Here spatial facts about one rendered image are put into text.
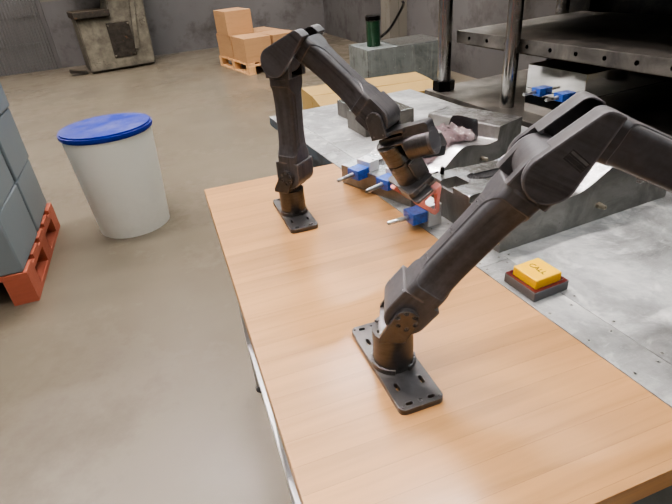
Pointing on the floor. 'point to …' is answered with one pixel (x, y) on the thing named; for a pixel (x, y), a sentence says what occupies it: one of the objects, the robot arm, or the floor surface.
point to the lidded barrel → (118, 172)
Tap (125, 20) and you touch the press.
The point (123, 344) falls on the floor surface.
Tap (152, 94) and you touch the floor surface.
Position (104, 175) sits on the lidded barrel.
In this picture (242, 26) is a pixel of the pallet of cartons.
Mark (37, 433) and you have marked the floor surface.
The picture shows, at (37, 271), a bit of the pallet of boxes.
